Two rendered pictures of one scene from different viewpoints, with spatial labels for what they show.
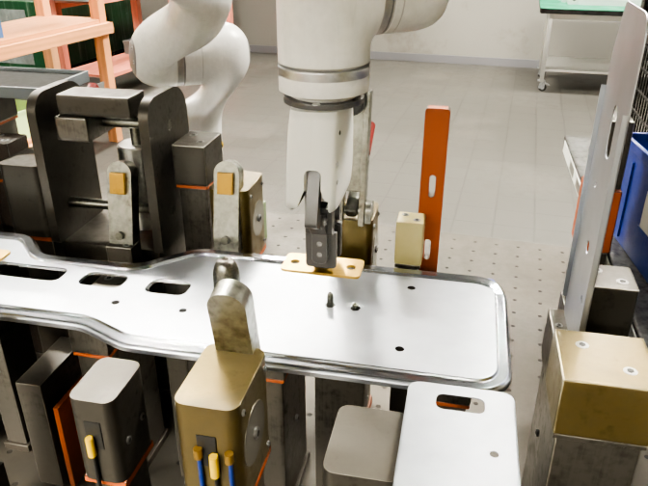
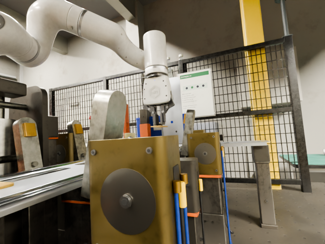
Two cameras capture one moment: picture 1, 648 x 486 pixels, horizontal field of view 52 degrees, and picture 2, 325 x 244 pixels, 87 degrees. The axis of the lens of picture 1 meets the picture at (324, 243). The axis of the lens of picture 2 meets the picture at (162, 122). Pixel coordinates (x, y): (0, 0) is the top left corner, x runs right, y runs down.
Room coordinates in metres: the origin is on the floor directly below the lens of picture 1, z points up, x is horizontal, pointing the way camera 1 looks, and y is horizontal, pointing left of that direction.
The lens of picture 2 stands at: (0.52, 0.61, 1.05)
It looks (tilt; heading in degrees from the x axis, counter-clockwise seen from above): 4 degrees up; 278
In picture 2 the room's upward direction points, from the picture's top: 4 degrees counter-clockwise
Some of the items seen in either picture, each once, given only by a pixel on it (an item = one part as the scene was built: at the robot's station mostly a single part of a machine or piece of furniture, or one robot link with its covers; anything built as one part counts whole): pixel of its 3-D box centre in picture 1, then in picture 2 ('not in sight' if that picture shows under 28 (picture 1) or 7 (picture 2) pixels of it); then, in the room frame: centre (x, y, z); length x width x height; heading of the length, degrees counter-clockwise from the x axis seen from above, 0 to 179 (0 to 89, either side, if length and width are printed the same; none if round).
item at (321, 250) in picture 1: (318, 242); (165, 114); (0.59, 0.01, 1.12); 0.03 x 0.03 x 0.07; 78
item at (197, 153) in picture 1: (207, 266); (42, 192); (0.92, 0.18, 0.91); 0.07 x 0.05 x 0.42; 168
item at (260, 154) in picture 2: not in sight; (263, 184); (0.26, -0.08, 0.84); 0.05 x 0.05 x 0.29; 78
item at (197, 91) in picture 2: not in sight; (195, 94); (0.45, -0.53, 1.30); 0.23 x 0.02 x 0.31; 168
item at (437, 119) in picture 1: (424, 285); (127, 159); (0.79, -0.14, 0.95); 0.03 x 0.01 x 0.50; 78
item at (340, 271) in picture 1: (322, 261); (159, 125); (0.62, 0.00, 1.08); 0.08 x 0.04 x 0.01; 78
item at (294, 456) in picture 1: (280, 402); not in sight; (0.68, 0.06, 0.84); 0.12 x 0.05 x 0.29; 168
